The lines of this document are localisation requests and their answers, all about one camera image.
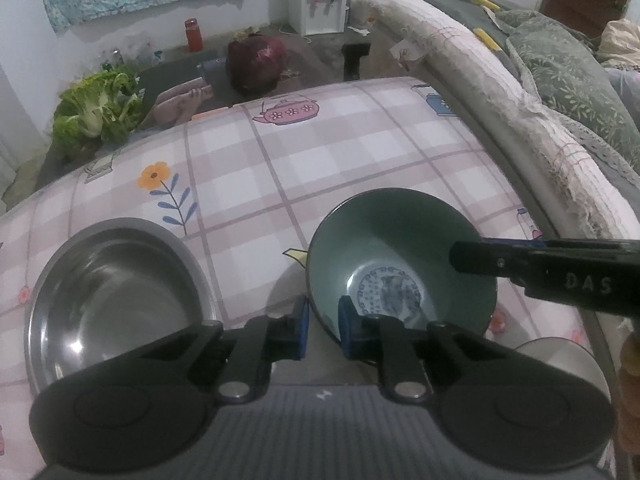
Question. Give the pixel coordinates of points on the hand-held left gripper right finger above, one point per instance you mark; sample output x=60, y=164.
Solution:
x=347, y=329

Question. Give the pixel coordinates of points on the white printed plate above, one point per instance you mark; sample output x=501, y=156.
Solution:
x=565, y=365

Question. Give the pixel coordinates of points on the black stool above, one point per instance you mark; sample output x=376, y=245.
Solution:
x=355, y=57

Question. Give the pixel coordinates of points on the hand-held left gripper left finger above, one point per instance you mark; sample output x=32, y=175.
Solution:
x=300, y=329

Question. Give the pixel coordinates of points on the pink checkered tablecloth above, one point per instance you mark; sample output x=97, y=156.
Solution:
x=350, y=160

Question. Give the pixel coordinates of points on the deep stainless steel bowl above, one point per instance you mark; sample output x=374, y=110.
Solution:
x=110, y=280

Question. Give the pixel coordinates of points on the cream cloth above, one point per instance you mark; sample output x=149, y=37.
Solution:
x=622, y=42

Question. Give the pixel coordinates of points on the green leaf-print pillow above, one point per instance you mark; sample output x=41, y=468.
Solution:
x=575, y=80

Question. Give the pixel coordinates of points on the white quilted bolster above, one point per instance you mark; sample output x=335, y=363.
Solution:
x=500, y=90

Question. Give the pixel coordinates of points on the green ceramic bowl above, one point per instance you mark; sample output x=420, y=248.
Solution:
x=390, y=230

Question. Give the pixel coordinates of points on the white water dispenser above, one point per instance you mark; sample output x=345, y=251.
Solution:
x=317, y=5

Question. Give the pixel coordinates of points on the person's right hand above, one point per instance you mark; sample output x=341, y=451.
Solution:
x=631, y=390

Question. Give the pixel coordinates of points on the red cabbage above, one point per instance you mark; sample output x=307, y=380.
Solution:
x=255, y=62

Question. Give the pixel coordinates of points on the green lettuce head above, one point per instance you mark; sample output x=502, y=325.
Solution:
x=95, y=105

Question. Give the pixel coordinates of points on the red bottle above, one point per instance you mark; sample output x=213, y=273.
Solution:
x=192, y=35

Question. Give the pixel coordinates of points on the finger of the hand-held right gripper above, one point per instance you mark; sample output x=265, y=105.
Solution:
x=485, y=257

